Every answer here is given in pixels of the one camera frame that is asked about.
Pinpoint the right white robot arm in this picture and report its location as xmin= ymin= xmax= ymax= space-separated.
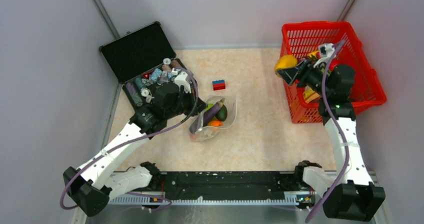
xmin=274 ymin=42 xmax=386 ymax=223

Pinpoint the purple toy eggplant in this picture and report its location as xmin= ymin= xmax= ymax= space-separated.
xmin=189 ymin=98 xmax=225 ymax=134

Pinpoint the clear zip top bag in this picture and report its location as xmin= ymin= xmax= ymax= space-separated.
xmin=188 ymin=96 xmax=237 ymax=142

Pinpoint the black poker chip case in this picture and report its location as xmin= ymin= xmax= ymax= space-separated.
xmin=99 ymin=21 xmax=191 ymax=110

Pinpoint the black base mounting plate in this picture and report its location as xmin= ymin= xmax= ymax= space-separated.
xmin=129 ymin=171 xmax=327 ymax=202

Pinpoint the green toy apple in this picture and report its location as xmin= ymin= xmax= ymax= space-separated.
xmin=204 ymin=103 xmax=214 ymax=112

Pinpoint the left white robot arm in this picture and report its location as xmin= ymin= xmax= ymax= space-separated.
xmin=59 ymin=68 xmax=200 ymax=217

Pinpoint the red blue toy brick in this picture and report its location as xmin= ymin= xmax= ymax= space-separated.
xmin=212 ymin=79 xmax=226 ymax=91

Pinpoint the orange toy pumpkin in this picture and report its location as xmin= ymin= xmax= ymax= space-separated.
xmin=207 ymin=120 xmax=223 ymax=127

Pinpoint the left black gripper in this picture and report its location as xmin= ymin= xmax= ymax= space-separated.
xmin=165 ymin=86 xmax=208 ymax=119

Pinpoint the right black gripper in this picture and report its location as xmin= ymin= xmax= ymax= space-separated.
xmin=277 ymin=58 xmax=332 ymax=97

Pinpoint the dark green toy vegetable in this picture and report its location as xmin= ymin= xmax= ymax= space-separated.
xmin=215 ymin=105 xmax=228 ymax=122

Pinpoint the aluminium frame rail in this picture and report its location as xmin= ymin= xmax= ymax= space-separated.
xmin=71 ymin=171 xmax=382 ymax=206

